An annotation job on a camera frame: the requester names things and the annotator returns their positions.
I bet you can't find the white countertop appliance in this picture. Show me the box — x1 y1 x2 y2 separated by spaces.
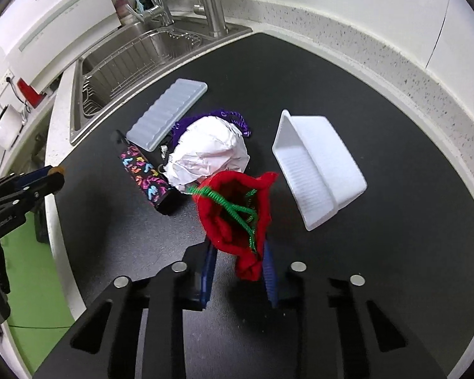
0 0 121 91

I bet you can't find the chrome sink faucet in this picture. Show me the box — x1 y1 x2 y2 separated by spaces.
124 0 174 28

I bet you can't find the pink bottle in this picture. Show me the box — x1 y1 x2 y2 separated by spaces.
114 0 133 26

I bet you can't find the stainless steel sink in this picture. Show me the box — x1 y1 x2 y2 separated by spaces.
69 20 251 146

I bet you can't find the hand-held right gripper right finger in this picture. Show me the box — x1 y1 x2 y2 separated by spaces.
261 241 447 379

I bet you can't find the white plastic tray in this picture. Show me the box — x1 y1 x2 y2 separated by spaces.
272 109 368 232

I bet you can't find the white wall socket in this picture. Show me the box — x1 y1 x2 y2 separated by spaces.
0 69 16 107

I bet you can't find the black case colourful pattern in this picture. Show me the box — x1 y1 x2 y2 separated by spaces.
111 129 175 216

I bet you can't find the green spiral pipe cleaner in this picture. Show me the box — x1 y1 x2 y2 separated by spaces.
187 185 261 253

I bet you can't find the black counter mat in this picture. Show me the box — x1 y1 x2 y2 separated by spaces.
53 32 474 379

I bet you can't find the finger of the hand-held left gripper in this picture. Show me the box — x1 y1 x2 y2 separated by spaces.
6 174 66 222
0 166 66 200

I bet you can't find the red plastic object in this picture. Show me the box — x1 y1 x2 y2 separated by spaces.
16 78 48 108

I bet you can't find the translucent ice cube tray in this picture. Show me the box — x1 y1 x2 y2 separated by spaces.
125 78 208 152

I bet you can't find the green cabinet front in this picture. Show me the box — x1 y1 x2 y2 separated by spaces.
0 205 76 364

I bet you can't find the wire dish rack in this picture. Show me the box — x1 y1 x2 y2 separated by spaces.
81 27 202 119

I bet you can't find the white paper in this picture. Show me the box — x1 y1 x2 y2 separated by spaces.
165 116 250 194

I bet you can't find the tall chrome water tap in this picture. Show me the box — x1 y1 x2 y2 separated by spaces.
193 0 228 38

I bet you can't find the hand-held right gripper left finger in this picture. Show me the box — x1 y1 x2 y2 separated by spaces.
33 243 218 379

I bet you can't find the red felt pouch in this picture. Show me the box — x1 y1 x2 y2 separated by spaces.
192 171 279 283

